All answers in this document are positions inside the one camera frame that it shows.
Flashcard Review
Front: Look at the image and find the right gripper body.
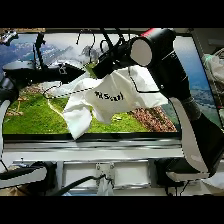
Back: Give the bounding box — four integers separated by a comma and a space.
91, 43, 133, 80

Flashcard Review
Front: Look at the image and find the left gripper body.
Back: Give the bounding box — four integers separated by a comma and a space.
49, 60, 87, 84

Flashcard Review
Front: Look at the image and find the white printed T-shirt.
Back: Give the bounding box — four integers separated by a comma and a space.
41, 64, 170, 141

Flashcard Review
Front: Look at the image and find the heap of clothes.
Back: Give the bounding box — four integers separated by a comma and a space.
201, 48, 224, 112

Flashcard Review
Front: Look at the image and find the black cable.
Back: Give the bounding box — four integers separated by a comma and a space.
54, 174, 114, 197
75, 29, 97, 64

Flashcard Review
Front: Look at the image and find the silver frame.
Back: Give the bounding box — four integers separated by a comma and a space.
0, 138, 224, 198

